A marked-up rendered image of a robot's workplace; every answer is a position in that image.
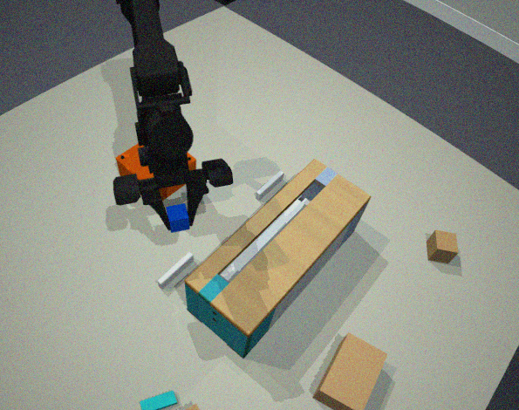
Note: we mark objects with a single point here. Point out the blue block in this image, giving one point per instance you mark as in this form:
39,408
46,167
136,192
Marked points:
178,218

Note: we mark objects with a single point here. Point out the teal rectangular block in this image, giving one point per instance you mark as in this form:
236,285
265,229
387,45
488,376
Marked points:
159,402

